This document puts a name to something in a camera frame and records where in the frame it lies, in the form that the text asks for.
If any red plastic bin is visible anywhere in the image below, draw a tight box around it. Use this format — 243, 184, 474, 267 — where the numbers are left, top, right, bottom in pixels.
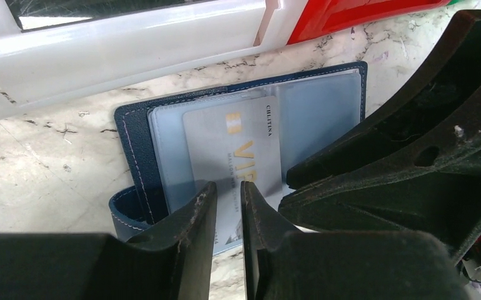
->
287, 0, 451, 45

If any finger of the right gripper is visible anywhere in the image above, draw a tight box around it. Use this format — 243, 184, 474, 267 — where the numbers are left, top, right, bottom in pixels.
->
279, 86, 481, 262
286, 9, 481, 189

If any black card in white bin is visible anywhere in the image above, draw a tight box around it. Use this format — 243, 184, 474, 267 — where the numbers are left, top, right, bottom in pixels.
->
5, 0, 195, 29

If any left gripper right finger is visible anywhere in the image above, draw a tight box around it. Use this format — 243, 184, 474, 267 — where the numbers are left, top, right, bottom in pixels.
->
240, 181, 469, 299

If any navy blue card holder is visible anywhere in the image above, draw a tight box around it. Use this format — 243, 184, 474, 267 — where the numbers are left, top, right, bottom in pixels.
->
109, 61, 368, 241

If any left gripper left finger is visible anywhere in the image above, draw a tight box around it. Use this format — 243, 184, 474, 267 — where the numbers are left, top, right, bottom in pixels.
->
0, 182, 217, 299

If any white plastic bin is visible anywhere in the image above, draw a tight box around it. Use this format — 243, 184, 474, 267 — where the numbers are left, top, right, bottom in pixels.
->
0, 1, 306, 119

